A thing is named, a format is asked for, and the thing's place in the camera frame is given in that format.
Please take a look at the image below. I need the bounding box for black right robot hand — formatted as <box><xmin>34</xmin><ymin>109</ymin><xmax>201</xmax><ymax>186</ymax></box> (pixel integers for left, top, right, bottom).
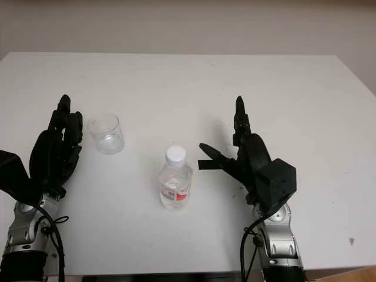
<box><xmin>199</xmin><ymin>95</ymin><xmax>277</xmax><ymax>211</ymax></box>

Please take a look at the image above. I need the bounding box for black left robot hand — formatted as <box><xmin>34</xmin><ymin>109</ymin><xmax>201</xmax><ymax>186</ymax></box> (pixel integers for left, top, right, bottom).
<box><xmin>28</xmin><ymin>94</ymin><xmax>84</xmax><ymax>201</ymax></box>

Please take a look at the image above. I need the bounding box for clear water bottle white cap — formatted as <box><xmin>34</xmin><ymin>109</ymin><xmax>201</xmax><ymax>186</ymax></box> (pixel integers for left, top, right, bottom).
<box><xmin>158</xmin><ymin>145</ymin><xmax>194</xmax><ymax>214</ymax></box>

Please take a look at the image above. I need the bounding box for clear plastic cup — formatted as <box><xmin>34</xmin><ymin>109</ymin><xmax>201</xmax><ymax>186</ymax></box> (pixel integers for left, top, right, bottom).
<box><xmin>88</xmin><ymin>112</ymin><xmax>126</xmax><ymax>155</ymax></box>

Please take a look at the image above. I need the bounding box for black tape strip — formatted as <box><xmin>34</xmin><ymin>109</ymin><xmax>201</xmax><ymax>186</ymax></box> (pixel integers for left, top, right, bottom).
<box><xmin>197</xmin><ymin>160</ymin><xmax>224</xmax><ymax>171</ymax></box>

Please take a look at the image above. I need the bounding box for dark robot torso edge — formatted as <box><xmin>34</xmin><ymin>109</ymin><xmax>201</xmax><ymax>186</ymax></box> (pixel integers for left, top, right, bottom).
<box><xmin>81</xmin><ymin>274</ymin><xmax>242</xmax><ymax>282</ymax></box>

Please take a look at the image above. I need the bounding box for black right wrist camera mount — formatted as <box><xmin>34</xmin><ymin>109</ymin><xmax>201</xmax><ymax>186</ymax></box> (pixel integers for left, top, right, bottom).
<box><xmin>254</xmin><ymin>157</ymin><xmax>298</xmax><ymax>216</ymax></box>

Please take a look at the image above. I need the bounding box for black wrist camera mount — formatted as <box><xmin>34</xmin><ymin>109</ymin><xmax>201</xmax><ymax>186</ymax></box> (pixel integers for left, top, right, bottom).
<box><xmin>0</xmin><ymin>149</ymin><xmax>45</xmax><ymax>204</ymax></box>
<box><xmin>254</xmin><ymin>157</ymin><xmax>298</xmax><ymax>216</ymax></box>

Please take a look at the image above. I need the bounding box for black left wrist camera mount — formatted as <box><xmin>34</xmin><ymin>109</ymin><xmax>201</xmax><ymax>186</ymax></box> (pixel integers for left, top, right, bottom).
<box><xmin>0</xmin><ymin>149</ymin><xmax>45</xmax><ymax>204</ymax></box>

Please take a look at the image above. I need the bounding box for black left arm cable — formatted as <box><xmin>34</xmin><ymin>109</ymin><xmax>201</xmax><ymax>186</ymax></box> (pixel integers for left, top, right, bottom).
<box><xmin>31</xmin><ymin>202</ymin><xmax>70</xmax><ymax>282</ymax></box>

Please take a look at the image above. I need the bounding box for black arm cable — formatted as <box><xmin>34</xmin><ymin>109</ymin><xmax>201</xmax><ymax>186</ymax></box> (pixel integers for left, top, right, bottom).
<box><xmin>240</xmin><ymin>210</ymin><xmax>267</xmax><ymax>282</ymax></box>
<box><xmin>31</xmin><ymin>202</ymin><xmax>70</xmax><ymax>282</ymax></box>

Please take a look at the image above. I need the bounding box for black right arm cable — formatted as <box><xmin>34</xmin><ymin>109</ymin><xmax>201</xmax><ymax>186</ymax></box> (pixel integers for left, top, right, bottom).
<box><xmin>240</xmin><ymin>210</ymin><xmax>267</xmax><ymax>282</ymax></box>

